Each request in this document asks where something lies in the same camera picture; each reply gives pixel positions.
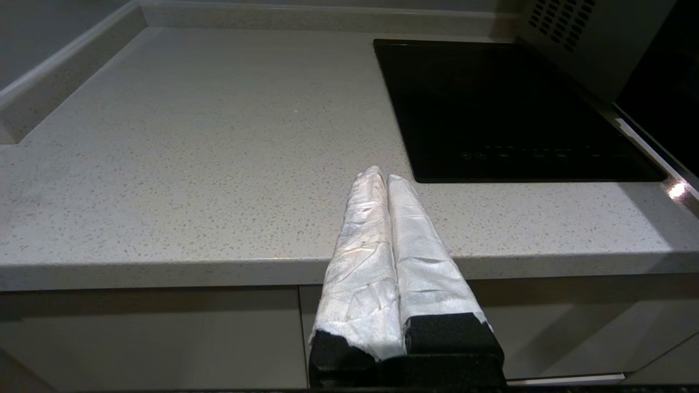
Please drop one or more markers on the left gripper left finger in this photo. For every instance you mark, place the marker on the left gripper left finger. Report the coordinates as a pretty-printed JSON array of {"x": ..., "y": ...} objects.
[{"x": 360, "y": 262}]

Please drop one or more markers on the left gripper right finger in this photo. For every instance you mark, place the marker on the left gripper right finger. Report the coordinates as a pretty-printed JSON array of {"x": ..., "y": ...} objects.
[{"x": 426, "y": 273}]

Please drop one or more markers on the silver microwave oven body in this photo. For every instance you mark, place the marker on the silver microwave oven body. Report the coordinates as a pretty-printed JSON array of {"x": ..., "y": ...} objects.
[{"x": 590, "y": 43}]

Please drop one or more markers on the grey cabinet door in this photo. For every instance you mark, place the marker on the grey cabinet door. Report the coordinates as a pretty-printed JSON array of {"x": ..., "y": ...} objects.
[
  {"x": 573, "y": 322},
  {"x": 136, "y": 338}
]

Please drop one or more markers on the black induction cooktop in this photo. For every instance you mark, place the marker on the black induction cooktop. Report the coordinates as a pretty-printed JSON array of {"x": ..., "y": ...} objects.
[{"x": 508, "y": 109}]

